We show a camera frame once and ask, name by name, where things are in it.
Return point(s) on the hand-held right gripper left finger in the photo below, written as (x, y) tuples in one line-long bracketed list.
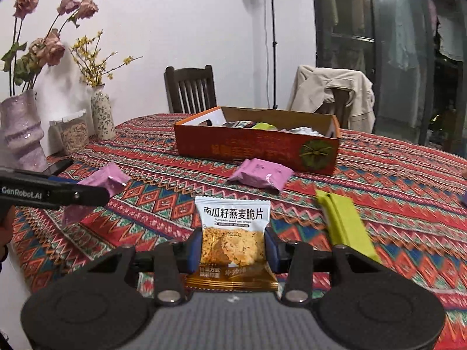
[(192, 251)]

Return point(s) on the red patterned tablecloth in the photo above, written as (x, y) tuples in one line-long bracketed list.
[(401, 207)]

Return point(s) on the red cardboard box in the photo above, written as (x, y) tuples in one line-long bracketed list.
[(255, 149)]

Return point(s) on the patterned container with lid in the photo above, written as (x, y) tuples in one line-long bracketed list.
[(73, 131)]

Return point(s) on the black framed glass door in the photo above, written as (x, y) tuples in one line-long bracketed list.
[(397, 80)]

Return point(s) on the black floor lamp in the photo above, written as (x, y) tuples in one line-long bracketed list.
[(271, 36)]

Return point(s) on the beige jacket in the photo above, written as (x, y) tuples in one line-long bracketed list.
[(328, 91)]

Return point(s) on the dark wooden chair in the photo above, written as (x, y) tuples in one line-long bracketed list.
[(189, 89)]

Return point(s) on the brown chair under jacket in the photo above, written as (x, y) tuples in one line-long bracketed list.
[(337, 104)]

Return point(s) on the dried pink flowers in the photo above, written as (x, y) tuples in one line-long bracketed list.
[(47, 43)]

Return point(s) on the yellow flower twigs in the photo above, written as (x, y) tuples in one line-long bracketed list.
[(95, 62)]

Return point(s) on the small floral vase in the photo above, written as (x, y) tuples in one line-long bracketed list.
[(102, 116)]

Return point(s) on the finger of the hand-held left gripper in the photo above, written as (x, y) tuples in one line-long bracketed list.
[(62, 180), (91, 195)]

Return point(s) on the person's left hand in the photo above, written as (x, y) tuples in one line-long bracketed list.
[(6, 226)]

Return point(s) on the large pink ceramic vase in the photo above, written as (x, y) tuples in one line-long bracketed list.
[(20, 131)]

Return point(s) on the black phone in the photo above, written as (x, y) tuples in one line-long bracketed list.
[(58, 167)]

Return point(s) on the silver snack packet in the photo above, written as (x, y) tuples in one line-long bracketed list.
[(302, 130)]

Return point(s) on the pink snack packet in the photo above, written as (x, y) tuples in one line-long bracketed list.
[(259, 173), (105, 184)]

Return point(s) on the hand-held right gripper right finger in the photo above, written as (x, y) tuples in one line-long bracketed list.
[(271, 249)]

